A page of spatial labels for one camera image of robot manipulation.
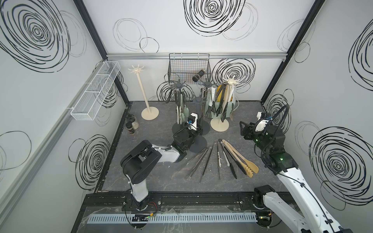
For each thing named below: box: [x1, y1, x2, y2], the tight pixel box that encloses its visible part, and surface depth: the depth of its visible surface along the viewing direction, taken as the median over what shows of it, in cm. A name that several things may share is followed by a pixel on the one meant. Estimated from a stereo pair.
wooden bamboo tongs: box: [221, 138, 259, 179], surface depth 87 cm
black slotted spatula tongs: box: [215, 81, 229, 123], surface depth 86 cm
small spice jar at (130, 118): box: [125, 113, 136, 135], surface depth 98 cm
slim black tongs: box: [198, 145, 214, 184], surface depth 90 cm
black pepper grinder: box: [192, 69, 206, 83], surface depth 93 cm
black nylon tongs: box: [218, 138, 248, 180], surface depth 88 cm
